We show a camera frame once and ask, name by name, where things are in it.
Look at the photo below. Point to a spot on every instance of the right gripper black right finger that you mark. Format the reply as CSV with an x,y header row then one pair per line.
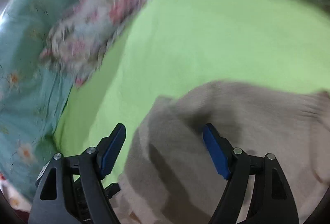
x,y
272,199

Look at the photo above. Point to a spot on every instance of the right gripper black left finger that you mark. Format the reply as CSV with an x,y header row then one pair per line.
x,y
69,186

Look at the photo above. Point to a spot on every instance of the beige knit sweater brown cuffs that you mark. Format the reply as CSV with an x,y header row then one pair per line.
x,y
169,176

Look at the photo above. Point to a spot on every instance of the teal floral duvet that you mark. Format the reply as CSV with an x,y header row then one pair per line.
x,y
32,96

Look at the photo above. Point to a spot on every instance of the lime green bed sheet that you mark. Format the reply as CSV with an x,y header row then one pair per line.
x,y
175,47

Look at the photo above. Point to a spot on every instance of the pink floral ruffled pillow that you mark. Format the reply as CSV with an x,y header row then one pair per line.
x,y
77,43

